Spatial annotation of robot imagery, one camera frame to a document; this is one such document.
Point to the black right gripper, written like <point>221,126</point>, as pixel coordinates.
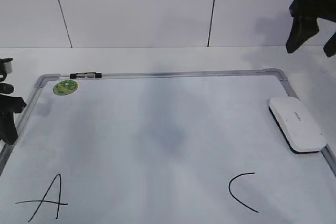
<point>305,26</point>

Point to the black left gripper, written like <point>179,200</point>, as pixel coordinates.
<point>9,106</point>

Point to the white whiteboard eraser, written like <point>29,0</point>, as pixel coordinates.
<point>300,129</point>

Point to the round green magnet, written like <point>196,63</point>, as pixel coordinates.
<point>65,87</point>

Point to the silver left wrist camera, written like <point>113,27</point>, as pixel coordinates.
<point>6,66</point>

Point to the white board with grey frame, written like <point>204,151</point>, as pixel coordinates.
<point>193,147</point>

